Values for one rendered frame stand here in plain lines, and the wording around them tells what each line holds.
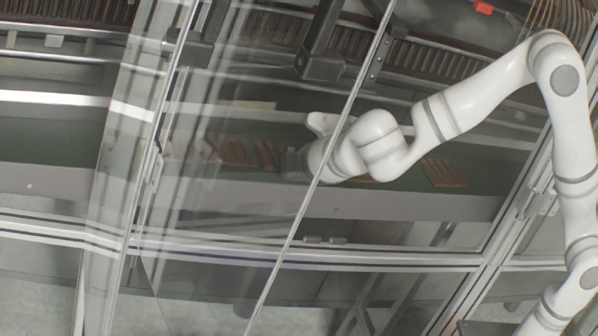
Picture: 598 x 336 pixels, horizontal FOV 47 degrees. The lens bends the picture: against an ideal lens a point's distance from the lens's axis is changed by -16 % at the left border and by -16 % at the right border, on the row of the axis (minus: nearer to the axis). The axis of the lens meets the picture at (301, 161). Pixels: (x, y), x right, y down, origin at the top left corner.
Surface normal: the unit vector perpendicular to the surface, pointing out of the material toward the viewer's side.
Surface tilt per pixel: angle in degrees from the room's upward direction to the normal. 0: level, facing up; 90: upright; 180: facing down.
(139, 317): 0
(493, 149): 90
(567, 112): 97
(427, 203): 90
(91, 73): 90
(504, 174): 2
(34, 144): 2
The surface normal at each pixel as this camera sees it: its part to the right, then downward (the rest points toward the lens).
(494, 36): 0.27, 0.61
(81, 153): 0.29, -0.79
